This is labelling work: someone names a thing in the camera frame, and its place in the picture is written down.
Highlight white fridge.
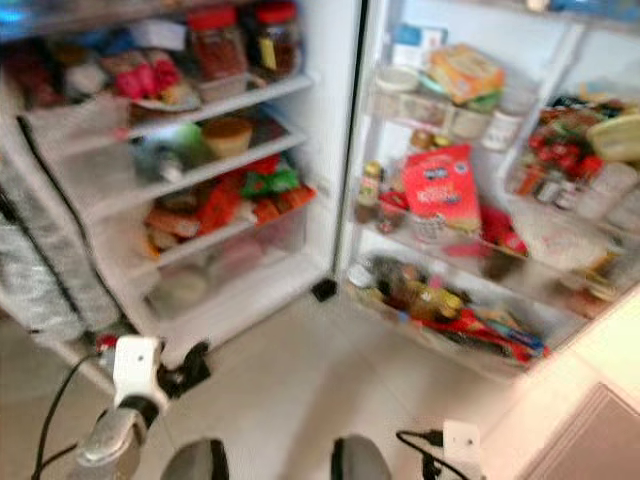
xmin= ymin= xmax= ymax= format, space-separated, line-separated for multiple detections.
xmin=0 ymin=0 xmax=366 ymax=369

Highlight grey robot left leg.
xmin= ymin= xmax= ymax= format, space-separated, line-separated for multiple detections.
xmin=160 ymin=438 xmax=229 ymax=480

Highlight orange-red snack packet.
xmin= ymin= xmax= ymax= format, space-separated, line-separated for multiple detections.
xmin=198 ymin=180 xmax=243 ymax=233

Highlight bubble wrap sheet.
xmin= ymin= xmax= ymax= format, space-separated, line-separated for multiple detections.
xmin=0 ymin=170 xmax=121 ymax=341

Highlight orange noodle package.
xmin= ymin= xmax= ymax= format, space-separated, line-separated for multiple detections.
xmin=255 ymin=187 xmax=316 ymax=223

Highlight green snack packet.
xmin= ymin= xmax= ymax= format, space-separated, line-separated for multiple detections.
xmin=240 ymin=165 xmax=301 ymax=198

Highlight yellow oil bottle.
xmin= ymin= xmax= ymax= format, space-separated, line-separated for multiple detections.
xmin=370 ymin=258 xmax=466 ymax=321

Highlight dark sauce bottle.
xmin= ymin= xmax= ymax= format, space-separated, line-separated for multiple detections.
xmin=355 ymin=160 xmax=386 ymax=223

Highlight pink wrapped food pack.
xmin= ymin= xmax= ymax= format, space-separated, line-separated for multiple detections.
xmin=115 ymin=48 xmax=181 ymax=101

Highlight red food pouch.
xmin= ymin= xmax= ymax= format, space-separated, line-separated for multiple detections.
xmin=402 ymin=143 xmax=481 ymax=236

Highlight red flat snack packet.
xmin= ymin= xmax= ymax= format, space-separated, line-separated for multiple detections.
xmin=435 ymin=305 xmax=551 ymax=363

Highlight red lid jar brown contents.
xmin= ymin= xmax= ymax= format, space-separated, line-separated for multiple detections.
xmin=188 ymin=5 xmax=249 ymax=83

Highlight red lid jar yellow label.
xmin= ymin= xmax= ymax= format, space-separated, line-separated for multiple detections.
xmin=253 ymin=0 xmax=303 ymax=76

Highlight blue white carton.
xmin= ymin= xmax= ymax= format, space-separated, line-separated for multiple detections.
xmin=390 ymin=22 xmax=449 ymax=71

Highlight white jar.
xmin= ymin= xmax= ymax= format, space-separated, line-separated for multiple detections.
xmin=480 ymin=85 xmax=536 ymax=151

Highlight orange yellow food package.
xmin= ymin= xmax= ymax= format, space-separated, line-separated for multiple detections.
xmin=428 ymin=42 xmax=506 ymax=104

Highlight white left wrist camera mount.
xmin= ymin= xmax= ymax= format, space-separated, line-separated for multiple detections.
xmin=115 ymin=335 xmax=170 ymax=408

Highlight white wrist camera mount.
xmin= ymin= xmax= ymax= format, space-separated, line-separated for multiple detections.
xmin=115 ymin=335 xmax=170 ymax=408
xmin=442 ymin=420 xmax=487 ymax=473

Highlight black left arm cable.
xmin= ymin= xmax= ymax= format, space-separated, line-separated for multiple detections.
xmin=40 ymin=350 xmax=121 ymax=480

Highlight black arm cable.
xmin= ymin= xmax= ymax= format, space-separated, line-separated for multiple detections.
xmin=40 ymin=350 xmax=121 ymax=480
xmin=395 ymin=428 xmax=451 ymax=480

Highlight black strap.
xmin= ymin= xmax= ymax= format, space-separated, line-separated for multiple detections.
xmin=10 ymin=195 xmax=86 ymax=321

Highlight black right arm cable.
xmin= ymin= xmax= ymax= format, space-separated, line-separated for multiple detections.
xmin=395 ymin=428 xmax=451 ymax=480

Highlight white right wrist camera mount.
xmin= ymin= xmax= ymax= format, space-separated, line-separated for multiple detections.
xmin=442 ymin=420 xmax=487 ymax=473

